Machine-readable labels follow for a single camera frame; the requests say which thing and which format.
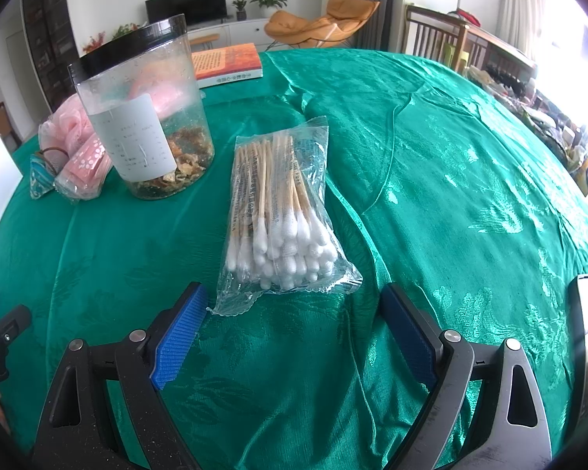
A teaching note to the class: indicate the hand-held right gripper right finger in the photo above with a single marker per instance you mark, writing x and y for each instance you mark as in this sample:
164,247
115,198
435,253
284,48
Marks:
409,340

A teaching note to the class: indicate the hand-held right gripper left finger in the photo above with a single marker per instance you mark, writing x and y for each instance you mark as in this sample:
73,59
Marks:
181,333

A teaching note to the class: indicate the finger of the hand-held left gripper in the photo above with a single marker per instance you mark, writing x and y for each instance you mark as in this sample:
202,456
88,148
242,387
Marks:
10,325

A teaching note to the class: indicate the cotton swab bag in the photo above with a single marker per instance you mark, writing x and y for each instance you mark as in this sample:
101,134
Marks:
274,215

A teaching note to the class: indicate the teal patterned pouch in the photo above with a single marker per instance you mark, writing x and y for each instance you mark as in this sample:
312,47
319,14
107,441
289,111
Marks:
40,178

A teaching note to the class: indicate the pink dotted packet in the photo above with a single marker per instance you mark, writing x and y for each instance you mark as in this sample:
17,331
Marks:
86,161

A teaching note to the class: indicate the wooden dining chair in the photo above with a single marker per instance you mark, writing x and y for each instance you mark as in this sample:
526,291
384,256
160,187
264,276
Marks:
2,125

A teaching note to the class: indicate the green tablecloth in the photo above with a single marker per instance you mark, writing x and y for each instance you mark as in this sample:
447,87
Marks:
446,156

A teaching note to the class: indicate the clear jar with black lid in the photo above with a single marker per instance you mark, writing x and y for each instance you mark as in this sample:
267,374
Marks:
142,147

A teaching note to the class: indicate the pink bath puff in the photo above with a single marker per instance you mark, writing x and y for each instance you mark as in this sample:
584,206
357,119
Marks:
63,125

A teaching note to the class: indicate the pile of household clutter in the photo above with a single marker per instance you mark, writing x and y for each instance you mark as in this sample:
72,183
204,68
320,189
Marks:
553,122

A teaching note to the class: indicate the black display cabinet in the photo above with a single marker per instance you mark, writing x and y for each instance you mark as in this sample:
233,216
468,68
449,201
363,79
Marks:
49,34

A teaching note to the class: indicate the orange book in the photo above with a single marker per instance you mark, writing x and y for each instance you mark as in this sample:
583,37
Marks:
225,61

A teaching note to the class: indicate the wooden bench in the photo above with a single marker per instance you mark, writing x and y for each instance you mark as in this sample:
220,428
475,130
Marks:
205,37

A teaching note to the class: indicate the green plant with red flowers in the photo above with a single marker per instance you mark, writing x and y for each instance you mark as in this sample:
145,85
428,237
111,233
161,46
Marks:
127,30

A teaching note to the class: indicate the wooden slatted chair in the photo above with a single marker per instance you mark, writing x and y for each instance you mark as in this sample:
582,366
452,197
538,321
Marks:
421,34

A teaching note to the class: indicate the white television cabinet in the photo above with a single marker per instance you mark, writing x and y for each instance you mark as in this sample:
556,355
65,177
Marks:
245,32

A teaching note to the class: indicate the orange lounge chair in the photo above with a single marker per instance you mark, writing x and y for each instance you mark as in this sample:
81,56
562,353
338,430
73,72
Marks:
299,27

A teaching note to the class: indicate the red cloth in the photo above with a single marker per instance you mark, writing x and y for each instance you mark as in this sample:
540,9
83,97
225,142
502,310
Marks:
469,17

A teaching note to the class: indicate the small green potted plant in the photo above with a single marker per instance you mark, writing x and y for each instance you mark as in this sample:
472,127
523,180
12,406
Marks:
240,9

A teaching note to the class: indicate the black television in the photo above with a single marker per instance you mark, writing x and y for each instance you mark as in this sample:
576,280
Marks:
186,2

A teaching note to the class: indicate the large green potted plant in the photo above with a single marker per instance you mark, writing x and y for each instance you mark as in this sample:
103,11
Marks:
269,0

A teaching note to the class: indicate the white sheer curtain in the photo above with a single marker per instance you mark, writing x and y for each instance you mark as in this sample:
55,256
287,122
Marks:
517,0

